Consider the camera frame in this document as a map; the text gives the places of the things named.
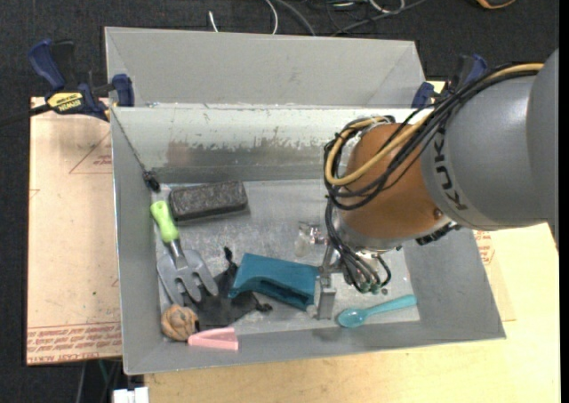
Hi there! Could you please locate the pink plastic wedge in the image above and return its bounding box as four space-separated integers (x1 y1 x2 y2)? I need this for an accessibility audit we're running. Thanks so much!
187 326 240 352

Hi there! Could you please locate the pale grey metal gripper finger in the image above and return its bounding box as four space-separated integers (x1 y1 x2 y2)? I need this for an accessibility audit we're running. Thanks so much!
316 286 336 322

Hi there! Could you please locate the dark grey flat block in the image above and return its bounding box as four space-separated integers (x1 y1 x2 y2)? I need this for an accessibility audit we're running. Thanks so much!
167 180 250 223

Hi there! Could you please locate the grey metal bin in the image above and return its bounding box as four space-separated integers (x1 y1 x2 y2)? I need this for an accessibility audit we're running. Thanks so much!
103 26 507 376

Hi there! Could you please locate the green-handled grey garden fork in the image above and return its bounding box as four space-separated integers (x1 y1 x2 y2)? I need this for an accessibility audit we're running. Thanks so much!
149 199 220 307

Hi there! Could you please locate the teal plastic holder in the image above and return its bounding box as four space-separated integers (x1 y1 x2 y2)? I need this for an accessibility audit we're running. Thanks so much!
228 252 322 311

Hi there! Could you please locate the black cloth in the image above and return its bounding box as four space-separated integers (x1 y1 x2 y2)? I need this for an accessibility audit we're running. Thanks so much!
182 246 273 332

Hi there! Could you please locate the brown cardboard board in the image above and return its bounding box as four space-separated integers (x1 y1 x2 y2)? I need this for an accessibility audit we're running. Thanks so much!
25 96 124 367

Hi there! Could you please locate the clear plastic packet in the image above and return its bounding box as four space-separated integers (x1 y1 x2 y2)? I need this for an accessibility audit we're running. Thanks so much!
293 221 328 258

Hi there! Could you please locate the teal plastic spoon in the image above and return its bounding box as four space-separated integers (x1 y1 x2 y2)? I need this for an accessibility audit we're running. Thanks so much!
335 294 418 329

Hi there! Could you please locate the tan knotted toy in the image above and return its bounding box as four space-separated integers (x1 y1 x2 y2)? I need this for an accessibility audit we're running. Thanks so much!
159 303 199 343

